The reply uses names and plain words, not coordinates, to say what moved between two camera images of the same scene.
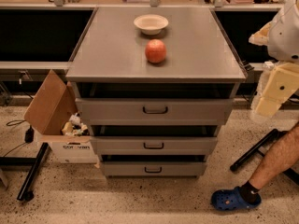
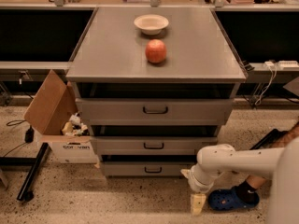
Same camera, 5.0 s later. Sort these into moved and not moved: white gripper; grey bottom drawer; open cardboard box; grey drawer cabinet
Moved: white gripper
Not moved: open cardboard box; grey bottom drawer; grey drawer cabinet
